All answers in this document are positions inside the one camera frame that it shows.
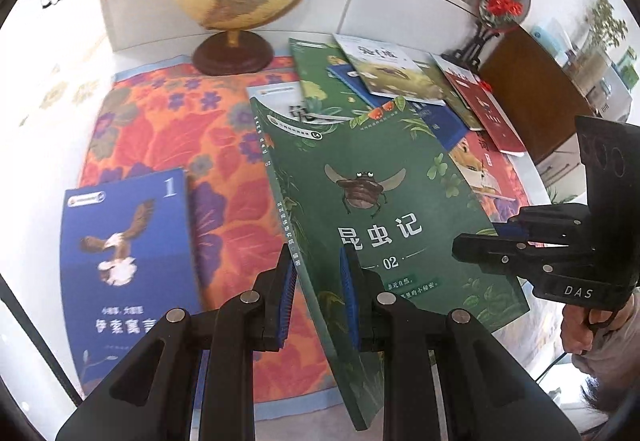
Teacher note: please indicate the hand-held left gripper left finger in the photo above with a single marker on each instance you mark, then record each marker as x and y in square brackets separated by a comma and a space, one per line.
[285, 291]

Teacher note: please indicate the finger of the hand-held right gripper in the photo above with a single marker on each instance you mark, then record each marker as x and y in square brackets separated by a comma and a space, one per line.
[550, 223]
[500, 256]

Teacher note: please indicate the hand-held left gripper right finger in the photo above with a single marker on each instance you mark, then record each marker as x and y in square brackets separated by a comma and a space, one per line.
[350, 301]

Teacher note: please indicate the orange red book scholar cover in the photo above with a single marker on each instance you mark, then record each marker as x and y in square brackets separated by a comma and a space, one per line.
[475, 161]

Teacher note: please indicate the green book beetle cover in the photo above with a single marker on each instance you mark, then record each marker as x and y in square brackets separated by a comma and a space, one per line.
[400, 201]

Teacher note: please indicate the dark red book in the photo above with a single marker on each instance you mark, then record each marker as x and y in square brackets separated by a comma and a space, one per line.
[492, 121]

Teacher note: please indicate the blue book deer rider cover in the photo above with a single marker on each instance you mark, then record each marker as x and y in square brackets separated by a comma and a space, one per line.
[440, 123]

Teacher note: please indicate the olive green book butterfly cover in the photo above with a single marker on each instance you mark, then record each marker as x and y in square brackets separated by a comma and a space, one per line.
[457, 106]

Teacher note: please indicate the blue book eagle cover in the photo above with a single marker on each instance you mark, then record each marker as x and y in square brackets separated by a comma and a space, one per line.
[125, 231]

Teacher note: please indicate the white book rabbit meadow cover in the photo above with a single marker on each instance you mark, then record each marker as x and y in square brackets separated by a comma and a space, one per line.
[385, 71]

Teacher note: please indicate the green book yellow insect cover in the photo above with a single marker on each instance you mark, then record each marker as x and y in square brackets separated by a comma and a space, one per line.
[310, 71]

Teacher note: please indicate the person's right forearm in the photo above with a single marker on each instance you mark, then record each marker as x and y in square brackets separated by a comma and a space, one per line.
[615, 361]

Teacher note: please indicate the person's right hand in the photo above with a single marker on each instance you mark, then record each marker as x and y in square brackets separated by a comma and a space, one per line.
[575, 331]

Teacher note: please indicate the white appliance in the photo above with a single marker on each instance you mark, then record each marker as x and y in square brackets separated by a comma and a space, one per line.
[610, 96]

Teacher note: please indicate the brown wooden cabinet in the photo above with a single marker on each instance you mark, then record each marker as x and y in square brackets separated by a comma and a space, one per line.
[535, 96]

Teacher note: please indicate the red knot tassel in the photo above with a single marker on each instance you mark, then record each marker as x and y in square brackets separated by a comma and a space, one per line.
[485, 85]

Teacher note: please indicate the pale blue box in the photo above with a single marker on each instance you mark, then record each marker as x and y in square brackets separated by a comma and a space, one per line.
[550, 37]

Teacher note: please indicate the green leafy plant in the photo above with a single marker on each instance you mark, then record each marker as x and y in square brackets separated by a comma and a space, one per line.
[607, 26]

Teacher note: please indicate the black fan stand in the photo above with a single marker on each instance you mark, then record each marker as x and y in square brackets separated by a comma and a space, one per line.
[475, 48]

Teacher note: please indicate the orange floral mat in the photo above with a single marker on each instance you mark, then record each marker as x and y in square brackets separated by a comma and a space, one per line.
[165, 121]

